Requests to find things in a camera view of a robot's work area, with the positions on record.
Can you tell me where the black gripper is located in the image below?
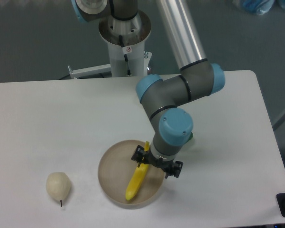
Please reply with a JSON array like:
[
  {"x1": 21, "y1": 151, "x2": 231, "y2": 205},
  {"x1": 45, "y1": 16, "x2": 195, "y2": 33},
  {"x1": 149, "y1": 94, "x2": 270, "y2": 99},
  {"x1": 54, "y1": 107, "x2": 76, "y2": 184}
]
[{"x1": 131, "y1": 145, "x2": 183, "y2": 179}]

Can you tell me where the yellow toy banana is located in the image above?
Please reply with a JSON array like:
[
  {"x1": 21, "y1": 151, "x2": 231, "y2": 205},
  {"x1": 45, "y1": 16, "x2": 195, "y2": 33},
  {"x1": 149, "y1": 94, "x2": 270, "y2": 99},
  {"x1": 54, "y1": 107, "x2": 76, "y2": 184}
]
[{"x1": 125, "y1": 141, "x2": 150, "y2": 201}]

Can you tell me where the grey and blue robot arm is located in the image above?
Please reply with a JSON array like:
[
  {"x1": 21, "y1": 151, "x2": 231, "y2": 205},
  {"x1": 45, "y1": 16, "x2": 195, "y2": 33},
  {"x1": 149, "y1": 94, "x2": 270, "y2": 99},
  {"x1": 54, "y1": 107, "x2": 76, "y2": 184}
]
[{"x1": 70, "y1": 0, "x2": 225, "y2": 177}]

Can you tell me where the beige round plate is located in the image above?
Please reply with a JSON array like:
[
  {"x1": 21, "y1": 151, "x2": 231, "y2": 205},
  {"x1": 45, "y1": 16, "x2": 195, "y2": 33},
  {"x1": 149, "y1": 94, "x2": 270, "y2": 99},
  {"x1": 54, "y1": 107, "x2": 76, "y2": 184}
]
[{"x1": 98, "y1": 140, "x2": 164, "y2": 209}]

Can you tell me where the green toy bell pepper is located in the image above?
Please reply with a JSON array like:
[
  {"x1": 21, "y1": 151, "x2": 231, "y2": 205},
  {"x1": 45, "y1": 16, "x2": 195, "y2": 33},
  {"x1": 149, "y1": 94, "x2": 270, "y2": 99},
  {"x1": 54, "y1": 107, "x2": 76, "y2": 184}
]
[{"x1": 187, "y1": 132, "x2": 193, "y2": 142}]

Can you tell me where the pale cream toy pear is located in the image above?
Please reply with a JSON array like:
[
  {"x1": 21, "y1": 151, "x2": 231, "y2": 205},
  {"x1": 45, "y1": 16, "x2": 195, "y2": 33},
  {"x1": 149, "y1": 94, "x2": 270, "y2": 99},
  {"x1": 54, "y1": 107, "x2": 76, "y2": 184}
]
[{"x1": 46, "y1": 172, "x2": 71, "y2": 207}]

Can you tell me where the grey table leg strut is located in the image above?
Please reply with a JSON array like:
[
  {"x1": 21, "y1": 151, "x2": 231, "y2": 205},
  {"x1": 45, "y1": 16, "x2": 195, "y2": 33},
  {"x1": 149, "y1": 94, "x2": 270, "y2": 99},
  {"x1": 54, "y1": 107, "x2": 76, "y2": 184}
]
[{"x1": 272, "y1": 108, "x2": 285, "y2": 131}]

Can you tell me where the blue plastic bag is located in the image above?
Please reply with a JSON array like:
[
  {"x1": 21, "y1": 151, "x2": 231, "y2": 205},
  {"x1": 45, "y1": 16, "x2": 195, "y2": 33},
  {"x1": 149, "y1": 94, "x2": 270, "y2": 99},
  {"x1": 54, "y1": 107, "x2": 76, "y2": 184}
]
[{"x1": 232, "y1": 0, "x2": 275, "y2": 16}]

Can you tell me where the white metal frame bracket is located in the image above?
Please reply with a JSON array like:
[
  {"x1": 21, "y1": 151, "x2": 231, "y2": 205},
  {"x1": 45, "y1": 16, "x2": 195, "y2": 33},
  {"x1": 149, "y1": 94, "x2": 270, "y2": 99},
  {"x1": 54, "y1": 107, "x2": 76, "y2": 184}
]
[{"x1": 68, "y1": 64, "x2": 111, "y2": 79}]

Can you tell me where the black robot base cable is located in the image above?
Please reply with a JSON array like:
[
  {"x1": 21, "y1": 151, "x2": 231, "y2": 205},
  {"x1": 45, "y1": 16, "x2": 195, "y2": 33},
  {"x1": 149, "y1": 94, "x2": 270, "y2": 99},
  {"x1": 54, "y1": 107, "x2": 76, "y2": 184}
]
[{"x1": 118, "y1": 35, "x2": 132, "y2": 76}]

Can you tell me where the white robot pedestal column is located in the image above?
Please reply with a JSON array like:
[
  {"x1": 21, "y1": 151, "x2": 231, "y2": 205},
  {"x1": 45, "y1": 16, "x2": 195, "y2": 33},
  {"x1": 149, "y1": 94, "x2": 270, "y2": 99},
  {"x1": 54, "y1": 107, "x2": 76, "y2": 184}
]
[{"x1": 99, "y1": 10, "x2": 151, "y2": 77}]

